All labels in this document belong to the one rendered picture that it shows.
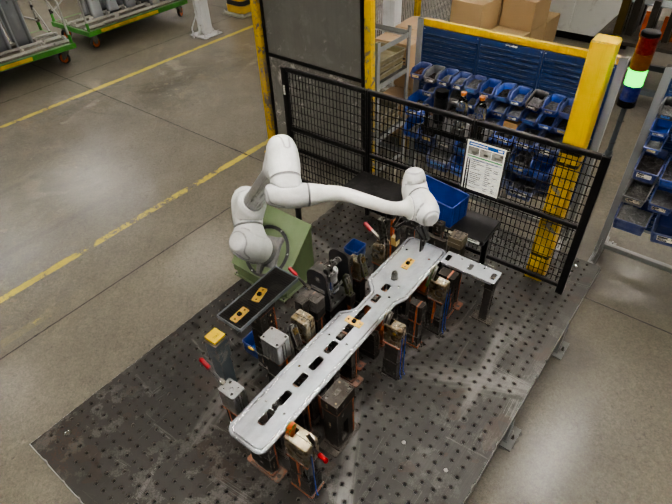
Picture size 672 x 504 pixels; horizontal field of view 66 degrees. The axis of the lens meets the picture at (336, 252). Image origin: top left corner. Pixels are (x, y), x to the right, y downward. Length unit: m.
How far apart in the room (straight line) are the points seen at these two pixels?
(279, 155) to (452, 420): 1.36
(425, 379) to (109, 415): 1.45
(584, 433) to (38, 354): 3.48
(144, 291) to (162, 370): 1.55
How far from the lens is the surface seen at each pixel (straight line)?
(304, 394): 2.13
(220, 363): 2.23
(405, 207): 2.16
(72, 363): 3.93
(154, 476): 2.43
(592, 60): 2.48
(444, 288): 2.47
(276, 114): 5.24
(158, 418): 2.57
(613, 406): 3.60
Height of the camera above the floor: 2.77
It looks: 41 degrees down
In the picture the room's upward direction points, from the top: 3 degrees counter-clockwise
